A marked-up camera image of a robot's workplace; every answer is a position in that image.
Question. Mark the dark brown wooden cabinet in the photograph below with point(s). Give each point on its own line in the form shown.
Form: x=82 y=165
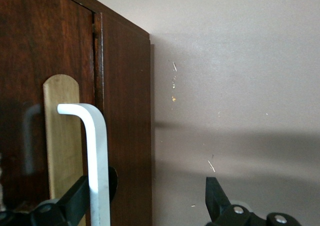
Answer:
x=127 y=111

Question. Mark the light wood drawer dark front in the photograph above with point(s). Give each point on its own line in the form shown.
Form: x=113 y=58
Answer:
x=25 y=48

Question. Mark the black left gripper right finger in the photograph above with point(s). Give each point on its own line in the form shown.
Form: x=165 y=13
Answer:
x=217 y=203

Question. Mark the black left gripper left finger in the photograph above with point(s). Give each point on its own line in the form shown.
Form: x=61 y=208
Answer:
x=67 y=208

